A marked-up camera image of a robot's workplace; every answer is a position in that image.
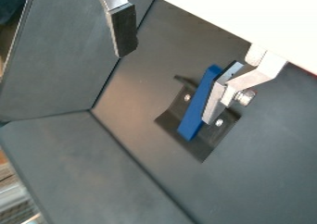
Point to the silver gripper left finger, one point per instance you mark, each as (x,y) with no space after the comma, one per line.
(120,14)

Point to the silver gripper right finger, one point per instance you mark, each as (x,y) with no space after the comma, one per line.
(233,85)

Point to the blue rectangular block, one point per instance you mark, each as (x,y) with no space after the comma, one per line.
(191,121)

